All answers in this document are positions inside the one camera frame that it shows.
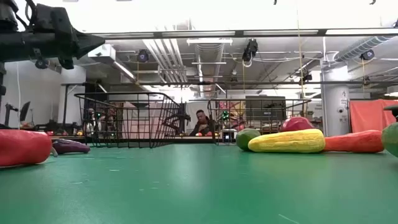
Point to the black background robot arm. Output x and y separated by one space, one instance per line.
177 119

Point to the white ceiling air unit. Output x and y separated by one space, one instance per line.
101 53

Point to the black ceiling spotlight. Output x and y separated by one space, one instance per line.
142 56
41 63
367 54
250 49

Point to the green cucumber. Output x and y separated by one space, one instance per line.
391 140

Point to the red bell pepper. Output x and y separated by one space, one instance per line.
21 147

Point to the black monitor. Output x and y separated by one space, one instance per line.
25 110

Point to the black table frame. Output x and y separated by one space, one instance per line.
192 140

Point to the orange carrot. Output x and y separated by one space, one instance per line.
354 141

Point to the yellow corn cob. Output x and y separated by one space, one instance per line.
286 141

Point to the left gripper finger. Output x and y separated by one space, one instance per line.
87 42

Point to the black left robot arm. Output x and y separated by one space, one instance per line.
12 46

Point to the overhead light bar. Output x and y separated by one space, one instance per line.
199 33

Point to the red apple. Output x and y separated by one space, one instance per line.
297 124

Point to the person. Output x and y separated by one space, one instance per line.
202 123

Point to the green table mat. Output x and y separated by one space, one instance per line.
199 186

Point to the purple eggplant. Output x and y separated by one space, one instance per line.
71 146

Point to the silver ventilation duct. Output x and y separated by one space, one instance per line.
360 46

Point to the green lime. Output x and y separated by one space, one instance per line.
244 138

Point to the grey ribbed ceiling duct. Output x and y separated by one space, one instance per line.
209 53

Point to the black frame post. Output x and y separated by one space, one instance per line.
2 84

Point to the white round column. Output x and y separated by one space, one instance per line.
335 102

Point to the orange fabric screen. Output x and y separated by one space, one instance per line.
370 115

